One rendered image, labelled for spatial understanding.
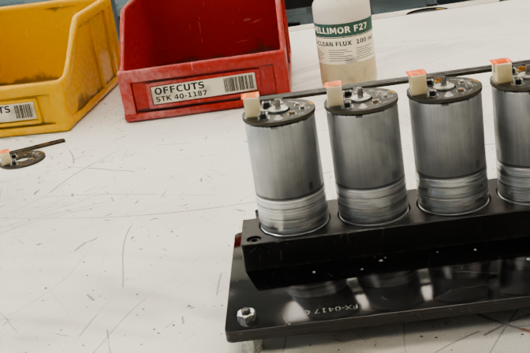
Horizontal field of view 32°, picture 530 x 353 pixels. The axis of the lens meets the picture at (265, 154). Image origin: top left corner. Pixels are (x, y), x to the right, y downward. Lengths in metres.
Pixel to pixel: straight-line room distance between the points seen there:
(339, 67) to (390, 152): 0.24
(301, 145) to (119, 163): 0.19
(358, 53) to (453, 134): 0.24
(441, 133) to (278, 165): 0.05
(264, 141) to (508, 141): 0.08
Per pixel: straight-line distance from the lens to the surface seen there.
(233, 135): 0.49
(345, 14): 0.53
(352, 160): 0.31
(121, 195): 0.44
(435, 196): 0.32
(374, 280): 0.30
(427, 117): 0.31
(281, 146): 0.30
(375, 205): 0.31
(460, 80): 0.32
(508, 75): 0.31
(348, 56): 0.54
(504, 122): 0.31
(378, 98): 0.31
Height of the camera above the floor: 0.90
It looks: 20 degrees down
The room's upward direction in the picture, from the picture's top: 9 degrees counter-clockwise
